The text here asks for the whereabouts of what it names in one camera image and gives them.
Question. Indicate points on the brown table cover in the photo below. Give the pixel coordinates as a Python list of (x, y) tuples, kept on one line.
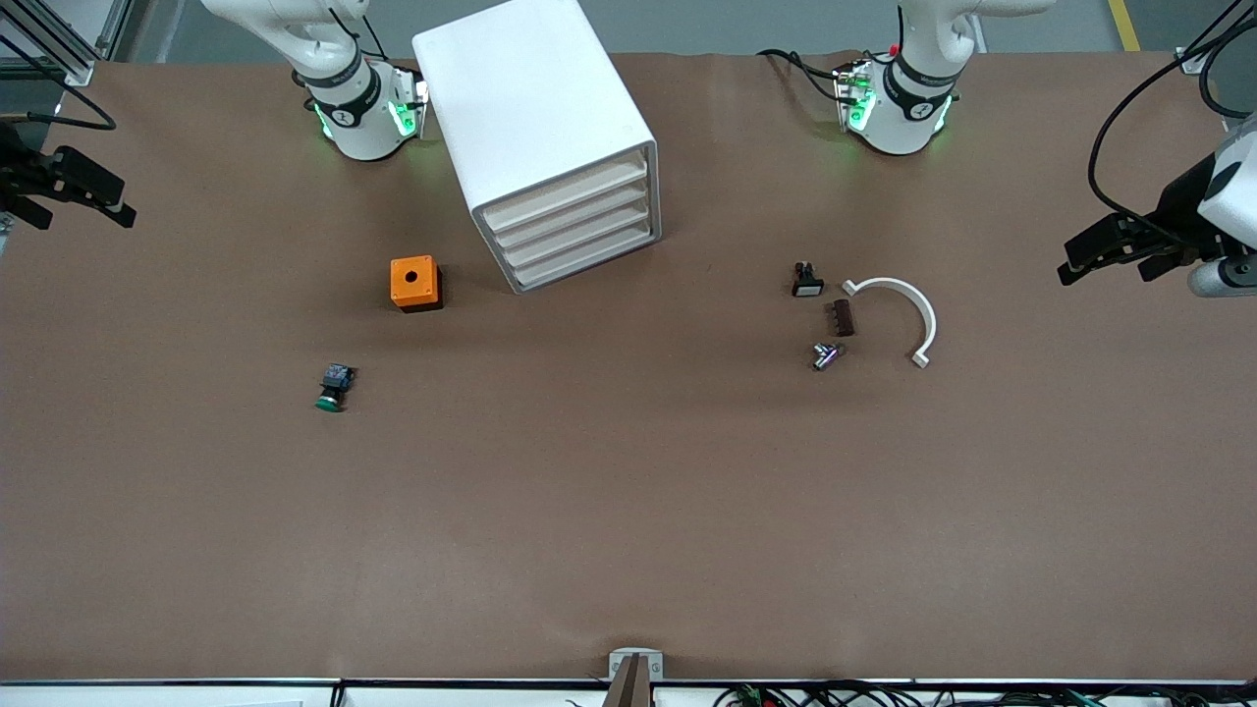
[(628, 511)]

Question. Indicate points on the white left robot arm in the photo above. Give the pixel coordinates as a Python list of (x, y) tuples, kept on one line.
[(899, 113)]

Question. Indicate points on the brown terminal block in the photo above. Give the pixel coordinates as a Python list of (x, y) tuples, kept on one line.
[(844, 318)]

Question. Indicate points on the white drawer cabinet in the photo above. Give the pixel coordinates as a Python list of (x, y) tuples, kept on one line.
[(530, 98)]

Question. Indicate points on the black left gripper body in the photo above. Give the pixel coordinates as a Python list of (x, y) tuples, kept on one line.
[(1181, 202)]

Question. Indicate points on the green push button switch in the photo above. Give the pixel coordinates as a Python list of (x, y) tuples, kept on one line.
[(330, 403)]

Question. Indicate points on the orange button enclosure box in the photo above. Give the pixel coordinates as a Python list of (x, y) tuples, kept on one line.
[(401, 291)]

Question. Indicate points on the grey metal edge bracket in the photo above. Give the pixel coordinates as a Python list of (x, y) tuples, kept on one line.
[(619, 656)]

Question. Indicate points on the small black switch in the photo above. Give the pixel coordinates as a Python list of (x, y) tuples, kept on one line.
[(807, 287)]

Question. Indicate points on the white table edge rail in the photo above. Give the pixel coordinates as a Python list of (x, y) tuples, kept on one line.
[(147, 695)]

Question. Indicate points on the silver metal fitting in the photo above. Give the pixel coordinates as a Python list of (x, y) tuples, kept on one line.
[(827, 355)]

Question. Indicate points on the white curved plastic bracket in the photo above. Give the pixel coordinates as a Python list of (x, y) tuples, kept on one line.
[(927, 324)]

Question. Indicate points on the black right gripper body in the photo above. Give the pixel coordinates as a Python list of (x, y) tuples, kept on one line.
[(22, 177)]

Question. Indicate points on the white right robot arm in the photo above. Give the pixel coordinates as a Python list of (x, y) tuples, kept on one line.
[(358, 113)]

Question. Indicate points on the white plastic drawer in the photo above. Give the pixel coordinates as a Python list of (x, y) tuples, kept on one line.
[(579, 236), (570, 193), (574, 214), (584, 256)]

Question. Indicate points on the aluminium frame post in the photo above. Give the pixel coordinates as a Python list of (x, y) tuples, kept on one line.
[(1191, 61), (77, 69)]

